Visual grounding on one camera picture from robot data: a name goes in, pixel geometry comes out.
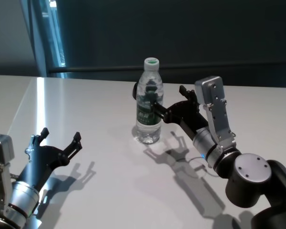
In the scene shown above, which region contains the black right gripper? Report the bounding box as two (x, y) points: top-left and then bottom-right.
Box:
(146, 84), (209, 141)

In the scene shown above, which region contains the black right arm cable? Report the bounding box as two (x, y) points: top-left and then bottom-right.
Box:
(187, 156), (221, 178)

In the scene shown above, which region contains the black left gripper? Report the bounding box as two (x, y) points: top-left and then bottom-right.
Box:
(18, 127), (83, 191)

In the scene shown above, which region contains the small dark object behind bottle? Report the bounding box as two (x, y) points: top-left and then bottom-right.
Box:
(132, 82), (140, 100)

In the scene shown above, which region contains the grey window frame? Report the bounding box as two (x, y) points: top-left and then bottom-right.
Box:
(20, 0), (55, 77)

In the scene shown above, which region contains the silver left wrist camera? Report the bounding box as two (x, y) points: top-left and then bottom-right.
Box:
(0, 133), (15, 215)

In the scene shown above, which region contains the clear water bottle green label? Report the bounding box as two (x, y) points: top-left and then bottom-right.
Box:
(135, 57), (164, 145)

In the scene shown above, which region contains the grey horizontal handrail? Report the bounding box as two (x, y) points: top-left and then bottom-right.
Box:
(48, 62), (286, 73)

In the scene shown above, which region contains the window glass strip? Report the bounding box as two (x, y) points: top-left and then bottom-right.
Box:
(41, 0), (69, 79)

